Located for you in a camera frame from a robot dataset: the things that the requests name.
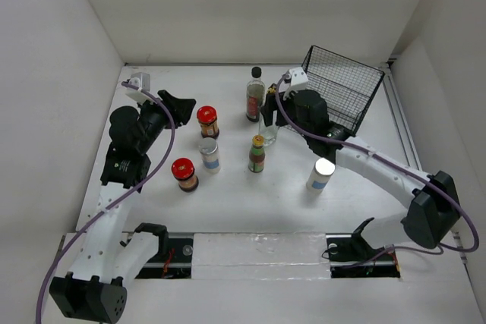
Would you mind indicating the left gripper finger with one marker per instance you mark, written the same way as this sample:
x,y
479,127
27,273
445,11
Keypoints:
x,y
180,117
176,105

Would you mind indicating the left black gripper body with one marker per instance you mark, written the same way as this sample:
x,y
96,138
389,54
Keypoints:
x,y
155,119

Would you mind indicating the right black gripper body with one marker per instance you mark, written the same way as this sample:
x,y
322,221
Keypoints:
x,y
291,108

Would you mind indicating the clear glass oil bottle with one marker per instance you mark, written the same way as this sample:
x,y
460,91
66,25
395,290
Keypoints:
x,y
269,133

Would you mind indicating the dark soy sauce bottle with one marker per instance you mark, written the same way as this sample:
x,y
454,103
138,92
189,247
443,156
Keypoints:
x,y
255,92

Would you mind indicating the silver lid shaker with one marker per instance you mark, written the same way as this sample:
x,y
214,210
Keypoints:
x,y
209,152
320,175

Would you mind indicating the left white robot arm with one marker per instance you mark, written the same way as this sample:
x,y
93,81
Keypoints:
x,y
95,288

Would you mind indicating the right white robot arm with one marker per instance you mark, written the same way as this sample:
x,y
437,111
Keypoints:
x,y
430,200

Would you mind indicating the red lid jar back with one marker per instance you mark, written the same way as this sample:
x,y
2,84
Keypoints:
x,y
207,119

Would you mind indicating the red lid jar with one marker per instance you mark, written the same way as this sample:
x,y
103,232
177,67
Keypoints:
x,y
207,119
183,171

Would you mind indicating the green label sauce bottle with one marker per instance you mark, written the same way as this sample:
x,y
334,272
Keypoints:
x,y
256,154

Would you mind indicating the red lid jar front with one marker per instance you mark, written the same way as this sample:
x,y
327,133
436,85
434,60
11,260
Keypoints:
x,y
183,171

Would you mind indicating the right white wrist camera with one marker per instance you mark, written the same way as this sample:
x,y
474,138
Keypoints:
x,y
296,79

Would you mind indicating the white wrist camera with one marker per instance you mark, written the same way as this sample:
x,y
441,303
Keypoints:
x,y
140,81
296,79

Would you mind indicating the black wire rack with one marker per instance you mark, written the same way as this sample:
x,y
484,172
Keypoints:
x,y
348,86

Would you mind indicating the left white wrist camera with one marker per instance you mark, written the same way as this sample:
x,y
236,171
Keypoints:
x,y
140,81

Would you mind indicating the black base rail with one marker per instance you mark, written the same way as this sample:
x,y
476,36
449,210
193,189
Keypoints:
x,y
347,255

